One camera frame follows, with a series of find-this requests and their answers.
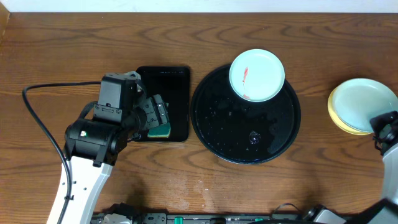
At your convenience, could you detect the green yellow sponge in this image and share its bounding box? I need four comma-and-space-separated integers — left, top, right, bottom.
147, 123, 171, 138

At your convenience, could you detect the pale green plate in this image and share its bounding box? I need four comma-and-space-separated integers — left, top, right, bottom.
331, 78, 397, 133

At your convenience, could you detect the yellow plate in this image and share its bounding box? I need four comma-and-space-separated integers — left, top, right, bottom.
327, 89, 371, 136

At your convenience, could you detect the light blue plate with stain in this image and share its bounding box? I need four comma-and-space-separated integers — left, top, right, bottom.
229, 49, 285, 103

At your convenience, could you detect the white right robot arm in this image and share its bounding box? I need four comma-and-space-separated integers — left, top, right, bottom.
348, 111, 397, 224

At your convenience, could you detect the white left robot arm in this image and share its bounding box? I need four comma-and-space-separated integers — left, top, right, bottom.
47, 95, 169, 223

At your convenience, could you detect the black rectangular tray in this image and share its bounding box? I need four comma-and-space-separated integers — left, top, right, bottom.
136, 66, 190, 142

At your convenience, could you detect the black round tray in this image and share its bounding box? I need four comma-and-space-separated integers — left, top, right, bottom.
190, 65, 301, 164

